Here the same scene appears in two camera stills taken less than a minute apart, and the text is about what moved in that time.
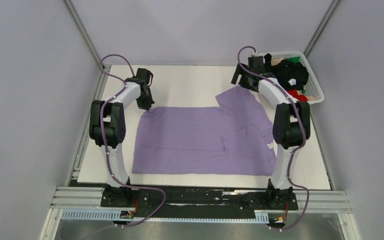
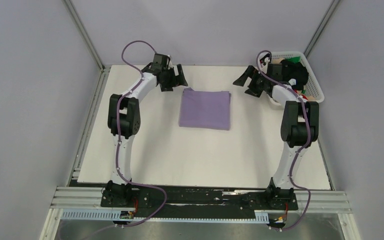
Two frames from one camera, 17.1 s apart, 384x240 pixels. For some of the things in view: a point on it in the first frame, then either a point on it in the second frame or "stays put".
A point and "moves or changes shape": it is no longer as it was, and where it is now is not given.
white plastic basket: (312, 86) stays put
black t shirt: (290, 75) stays put
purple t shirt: (236, 138) moves or changes shape
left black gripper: (147, 105) → (180, 79)
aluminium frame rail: (328, 202) stays put
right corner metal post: (331, 10) stays put
